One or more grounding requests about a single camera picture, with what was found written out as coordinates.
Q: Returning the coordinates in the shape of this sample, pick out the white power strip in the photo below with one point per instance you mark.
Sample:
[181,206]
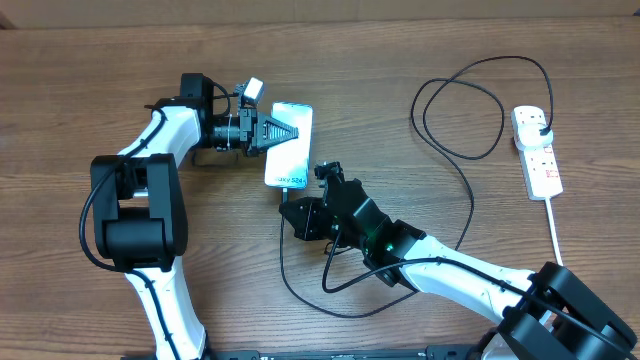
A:
[540,168]

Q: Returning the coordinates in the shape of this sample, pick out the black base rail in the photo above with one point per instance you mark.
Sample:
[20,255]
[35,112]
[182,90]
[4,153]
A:
[433,352]

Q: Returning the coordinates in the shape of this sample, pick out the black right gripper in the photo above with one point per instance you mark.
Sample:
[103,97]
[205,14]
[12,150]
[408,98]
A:
[309,226]

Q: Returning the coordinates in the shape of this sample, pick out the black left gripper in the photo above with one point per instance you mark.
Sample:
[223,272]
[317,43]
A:
[251,117]

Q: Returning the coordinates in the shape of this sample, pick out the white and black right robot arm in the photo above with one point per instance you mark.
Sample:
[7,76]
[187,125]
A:
[544,314]

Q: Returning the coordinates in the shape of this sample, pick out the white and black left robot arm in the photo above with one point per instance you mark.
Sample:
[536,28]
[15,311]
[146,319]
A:
[134,220]

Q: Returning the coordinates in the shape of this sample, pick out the Samsung Galaxy smartphone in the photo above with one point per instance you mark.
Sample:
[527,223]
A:
[287,164]

